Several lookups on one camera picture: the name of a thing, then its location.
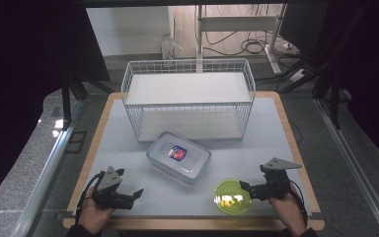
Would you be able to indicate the aluminium rail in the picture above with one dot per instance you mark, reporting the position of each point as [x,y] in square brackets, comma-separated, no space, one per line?
[46,171]
[355,164]

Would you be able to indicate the black floor frame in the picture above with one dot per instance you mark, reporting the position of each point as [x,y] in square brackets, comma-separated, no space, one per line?
[75,142]

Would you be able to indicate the clear plastic bottle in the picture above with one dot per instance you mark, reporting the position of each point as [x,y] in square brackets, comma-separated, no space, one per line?
[167,46]

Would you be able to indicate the grey table mat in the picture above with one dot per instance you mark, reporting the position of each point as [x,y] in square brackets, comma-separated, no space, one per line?
[128,148]

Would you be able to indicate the green plastic bowl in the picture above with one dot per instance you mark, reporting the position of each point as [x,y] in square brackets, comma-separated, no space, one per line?
[227,197]

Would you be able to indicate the black curtain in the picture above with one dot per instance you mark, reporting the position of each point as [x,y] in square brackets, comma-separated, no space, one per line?
[19,65]
[371,65]

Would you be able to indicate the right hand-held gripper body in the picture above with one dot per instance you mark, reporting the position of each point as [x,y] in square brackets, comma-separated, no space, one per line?
[278,184]

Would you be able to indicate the black metal stand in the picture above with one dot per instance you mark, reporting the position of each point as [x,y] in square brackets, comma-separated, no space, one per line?
[66,98]
[334,98]

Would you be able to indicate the person's right hand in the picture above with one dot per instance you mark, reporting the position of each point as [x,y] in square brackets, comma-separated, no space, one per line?
[288,210]

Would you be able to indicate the white desk frame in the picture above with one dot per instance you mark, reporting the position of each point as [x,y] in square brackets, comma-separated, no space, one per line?
[237,23]

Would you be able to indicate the person's left hand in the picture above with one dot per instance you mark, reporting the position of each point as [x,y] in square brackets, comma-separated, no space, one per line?
[92,217]

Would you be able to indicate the clear plastic food container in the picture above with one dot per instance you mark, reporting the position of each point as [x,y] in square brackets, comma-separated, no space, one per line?
[163,156]

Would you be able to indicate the white power strip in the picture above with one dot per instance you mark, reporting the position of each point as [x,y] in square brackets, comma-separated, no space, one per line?
[297,75]

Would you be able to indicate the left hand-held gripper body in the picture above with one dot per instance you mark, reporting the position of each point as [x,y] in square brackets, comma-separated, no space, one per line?
[110,181]

